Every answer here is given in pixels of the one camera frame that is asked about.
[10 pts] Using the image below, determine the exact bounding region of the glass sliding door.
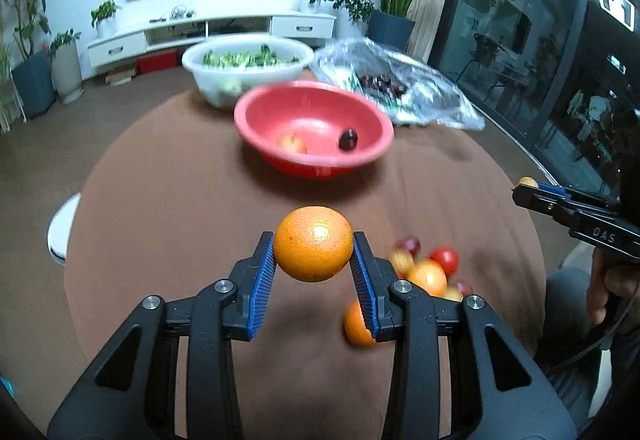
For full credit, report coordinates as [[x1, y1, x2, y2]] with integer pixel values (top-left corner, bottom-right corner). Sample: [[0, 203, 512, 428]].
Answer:
[[434, 0, 640, 203]]

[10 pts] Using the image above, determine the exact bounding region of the clear plastic bag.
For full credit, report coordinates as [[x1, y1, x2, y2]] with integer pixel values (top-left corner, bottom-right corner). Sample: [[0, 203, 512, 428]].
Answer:
[[310, 38, 487, 131]]

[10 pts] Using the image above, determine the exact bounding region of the small orange tangerine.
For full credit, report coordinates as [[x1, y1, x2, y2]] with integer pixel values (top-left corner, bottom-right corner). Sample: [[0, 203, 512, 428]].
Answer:
[[405, 259, 449, 298], [278, 133, 308, 155]]

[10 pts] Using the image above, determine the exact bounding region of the round orange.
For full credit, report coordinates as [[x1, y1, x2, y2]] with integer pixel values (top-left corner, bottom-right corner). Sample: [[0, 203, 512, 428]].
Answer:
[[343, 301, 377, 347], [273, 205, 354, 283]]

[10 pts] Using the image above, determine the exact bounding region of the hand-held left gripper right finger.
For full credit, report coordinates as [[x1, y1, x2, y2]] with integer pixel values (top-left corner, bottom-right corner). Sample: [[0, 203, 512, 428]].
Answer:
[[349, 231, 580, 440]]

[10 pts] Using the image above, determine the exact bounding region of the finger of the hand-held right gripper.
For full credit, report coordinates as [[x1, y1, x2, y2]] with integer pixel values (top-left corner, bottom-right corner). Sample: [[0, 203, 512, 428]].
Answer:
[[512, 186, 577, 232], [536, 185, 619, 209]]

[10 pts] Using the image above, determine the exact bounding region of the tall plant in blue-grey pot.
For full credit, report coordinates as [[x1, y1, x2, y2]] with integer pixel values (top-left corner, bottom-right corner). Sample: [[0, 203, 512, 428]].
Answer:
[[0, 0, 57, 119]]

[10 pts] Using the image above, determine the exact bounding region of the pile of dark cherries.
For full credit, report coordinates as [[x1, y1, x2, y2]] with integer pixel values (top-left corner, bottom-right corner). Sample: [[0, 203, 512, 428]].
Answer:
[[359, 74, 407, 100]]

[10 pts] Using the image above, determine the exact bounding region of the white round stool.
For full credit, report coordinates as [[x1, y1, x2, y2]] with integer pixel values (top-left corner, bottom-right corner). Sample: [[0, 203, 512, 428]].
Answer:
[[47, 193, 82, 267]]

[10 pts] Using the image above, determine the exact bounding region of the red plastic colander bowl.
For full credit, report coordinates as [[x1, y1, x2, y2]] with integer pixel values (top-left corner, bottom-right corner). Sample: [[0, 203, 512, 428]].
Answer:
[[233, 81, 395, 179]]

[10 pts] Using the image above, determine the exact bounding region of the small plant in white pot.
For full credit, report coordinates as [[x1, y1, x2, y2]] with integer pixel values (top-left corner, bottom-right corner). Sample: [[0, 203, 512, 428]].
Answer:
[[90, 0, 122, 39]]

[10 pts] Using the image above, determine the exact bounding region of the person's leg in grey trousers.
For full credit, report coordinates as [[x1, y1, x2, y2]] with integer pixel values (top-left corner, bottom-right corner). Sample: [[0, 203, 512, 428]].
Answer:
[[536, 267, 640, 427]]

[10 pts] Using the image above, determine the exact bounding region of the red tomato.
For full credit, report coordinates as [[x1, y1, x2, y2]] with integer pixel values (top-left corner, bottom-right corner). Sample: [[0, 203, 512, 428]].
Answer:
[[430, 245, 460, 277]]

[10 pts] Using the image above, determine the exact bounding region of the tan round fruit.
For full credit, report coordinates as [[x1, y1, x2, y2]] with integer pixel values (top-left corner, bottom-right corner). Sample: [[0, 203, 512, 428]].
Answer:
[[389, 250, 415, 276]]

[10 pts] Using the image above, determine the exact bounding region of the dark leafy potted plant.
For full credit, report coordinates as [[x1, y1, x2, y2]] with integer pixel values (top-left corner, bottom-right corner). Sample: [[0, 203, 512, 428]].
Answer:
[[329, 0, 377, 37]]

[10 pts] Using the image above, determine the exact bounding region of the black cable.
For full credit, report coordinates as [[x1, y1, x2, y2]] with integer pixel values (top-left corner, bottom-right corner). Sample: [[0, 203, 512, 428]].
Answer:
[[545, 287, 640, 372]]

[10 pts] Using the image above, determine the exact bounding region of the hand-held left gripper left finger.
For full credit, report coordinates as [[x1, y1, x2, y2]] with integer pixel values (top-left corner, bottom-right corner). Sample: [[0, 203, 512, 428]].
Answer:
[[46, 231, 277, 440]]

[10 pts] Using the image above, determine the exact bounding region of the red box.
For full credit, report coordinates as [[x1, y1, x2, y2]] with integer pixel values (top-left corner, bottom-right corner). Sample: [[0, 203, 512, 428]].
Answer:
[[136, 50, 180, 74]]

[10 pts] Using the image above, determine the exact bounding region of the white plastic basin with greens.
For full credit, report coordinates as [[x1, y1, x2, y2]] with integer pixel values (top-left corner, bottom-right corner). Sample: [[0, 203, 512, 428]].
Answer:
[[181, 34, 314, 108]]

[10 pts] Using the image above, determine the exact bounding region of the person's right hand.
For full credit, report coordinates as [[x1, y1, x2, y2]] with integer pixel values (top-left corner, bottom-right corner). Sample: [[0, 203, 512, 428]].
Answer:
[[586, 250, 640, 336]]

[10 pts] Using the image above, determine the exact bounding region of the plant in white ribbed pot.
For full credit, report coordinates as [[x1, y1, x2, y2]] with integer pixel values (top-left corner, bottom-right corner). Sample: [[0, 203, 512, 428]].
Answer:
[[48, 29, 85, 104]]

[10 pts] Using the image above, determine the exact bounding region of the flat cardboard box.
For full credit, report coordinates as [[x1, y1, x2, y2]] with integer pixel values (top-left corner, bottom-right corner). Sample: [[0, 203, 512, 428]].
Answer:
[[104, 67, 139, 86]]

